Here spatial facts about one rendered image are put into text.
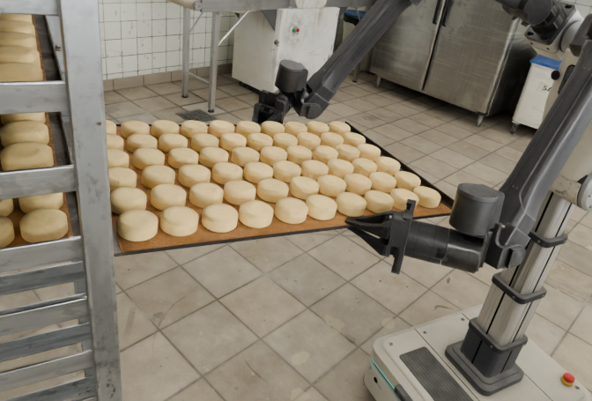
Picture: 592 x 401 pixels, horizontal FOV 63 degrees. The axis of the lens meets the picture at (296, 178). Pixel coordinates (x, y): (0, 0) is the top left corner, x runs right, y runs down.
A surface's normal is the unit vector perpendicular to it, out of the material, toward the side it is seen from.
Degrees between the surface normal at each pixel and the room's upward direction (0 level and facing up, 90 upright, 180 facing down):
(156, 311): 0
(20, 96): 90
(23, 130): 0
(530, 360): 0
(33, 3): 90
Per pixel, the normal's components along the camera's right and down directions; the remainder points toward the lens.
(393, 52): -0.69, 0.26
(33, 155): 0.13, -0.87
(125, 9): 0.71, 0.42
